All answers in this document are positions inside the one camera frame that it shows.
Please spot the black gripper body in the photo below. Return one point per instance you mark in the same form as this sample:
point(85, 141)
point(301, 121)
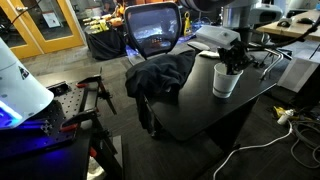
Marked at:
point(235, 55)

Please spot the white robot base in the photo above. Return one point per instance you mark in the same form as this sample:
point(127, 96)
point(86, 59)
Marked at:
point(20, 93)

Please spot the white paper cup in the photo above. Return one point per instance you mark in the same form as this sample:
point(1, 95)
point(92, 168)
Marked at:
point(221, 85)

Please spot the yellow black stand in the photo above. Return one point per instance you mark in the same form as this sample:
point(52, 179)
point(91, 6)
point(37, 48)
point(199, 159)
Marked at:
point(187, 25)

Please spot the white computer case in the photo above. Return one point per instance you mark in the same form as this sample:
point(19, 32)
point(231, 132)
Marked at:
point(296, 75)

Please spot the yellow floor tool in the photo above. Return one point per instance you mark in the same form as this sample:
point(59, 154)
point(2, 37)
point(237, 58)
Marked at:
point(278, 111)

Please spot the wooden desk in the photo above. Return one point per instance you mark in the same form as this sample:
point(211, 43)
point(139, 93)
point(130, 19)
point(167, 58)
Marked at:
point(293, 30)

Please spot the white plastic bottle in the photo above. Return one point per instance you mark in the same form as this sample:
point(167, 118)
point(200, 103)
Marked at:
point(285, 117)

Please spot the black cloth jacket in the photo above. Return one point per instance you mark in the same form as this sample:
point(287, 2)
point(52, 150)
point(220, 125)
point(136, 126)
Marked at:
point(156, 75)

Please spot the mesh back office chair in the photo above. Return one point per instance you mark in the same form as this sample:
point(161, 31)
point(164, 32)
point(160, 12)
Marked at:
point(153, 30)

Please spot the black draped table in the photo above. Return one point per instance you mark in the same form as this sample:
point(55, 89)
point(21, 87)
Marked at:
point(106, 43)

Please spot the yellow tool pile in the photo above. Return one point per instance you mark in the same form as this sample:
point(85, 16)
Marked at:
point(99, 26)

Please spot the yellow framed glass door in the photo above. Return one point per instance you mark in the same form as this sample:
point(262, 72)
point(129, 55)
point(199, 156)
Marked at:
point(28, 51)
point(73, 30)

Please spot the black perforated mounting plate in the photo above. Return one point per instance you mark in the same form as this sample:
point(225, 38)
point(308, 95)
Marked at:
point(66, 103)

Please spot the chrome tubular frame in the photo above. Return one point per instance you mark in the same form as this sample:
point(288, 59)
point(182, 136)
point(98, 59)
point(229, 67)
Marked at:
point(272, 66)

